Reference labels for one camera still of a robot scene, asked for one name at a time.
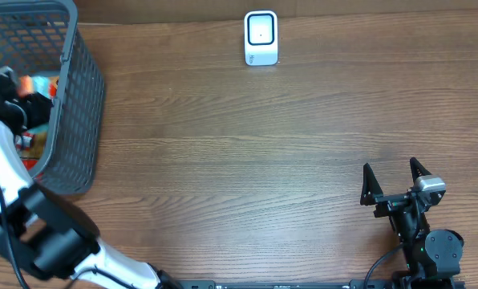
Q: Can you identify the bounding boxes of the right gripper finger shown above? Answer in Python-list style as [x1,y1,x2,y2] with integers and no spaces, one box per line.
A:
[409,157,431,182]
[360,163,383,206]

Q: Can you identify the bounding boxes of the teal snack packet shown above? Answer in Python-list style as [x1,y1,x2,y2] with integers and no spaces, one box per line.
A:
[17,75,59,100]

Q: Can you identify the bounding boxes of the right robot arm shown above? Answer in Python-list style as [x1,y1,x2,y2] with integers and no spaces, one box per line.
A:
[359,157,464,288]

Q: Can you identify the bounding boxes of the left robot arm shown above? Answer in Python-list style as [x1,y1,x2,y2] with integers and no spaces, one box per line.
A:
[0,72,180,288]

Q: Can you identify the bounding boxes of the white barcode scanner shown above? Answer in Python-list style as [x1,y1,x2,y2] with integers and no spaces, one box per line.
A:
[244,10,278,66]

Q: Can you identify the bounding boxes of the red white stick packet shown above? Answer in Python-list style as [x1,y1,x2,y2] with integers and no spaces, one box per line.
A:
[14,132,35,151]

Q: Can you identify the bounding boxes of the orange noodle packet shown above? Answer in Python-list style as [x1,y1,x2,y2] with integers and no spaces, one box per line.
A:
[17,124,49,170]

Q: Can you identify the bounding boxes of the grey plastic mesh basket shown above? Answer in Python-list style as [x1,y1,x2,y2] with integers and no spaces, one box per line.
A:
[0,0,106,195]

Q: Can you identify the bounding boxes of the right black cable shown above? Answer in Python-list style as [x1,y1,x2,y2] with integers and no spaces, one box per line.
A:
[363,244,404,289]

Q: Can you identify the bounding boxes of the black cable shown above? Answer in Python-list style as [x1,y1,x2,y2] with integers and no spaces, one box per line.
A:
[0,152,31,289]
[363,244,404,289]

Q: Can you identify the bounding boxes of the left black cable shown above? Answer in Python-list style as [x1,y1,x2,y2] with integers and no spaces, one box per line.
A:
[0,152,31,289]

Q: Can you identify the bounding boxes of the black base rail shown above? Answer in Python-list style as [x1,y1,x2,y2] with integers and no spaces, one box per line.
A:
[179,279,466,289]

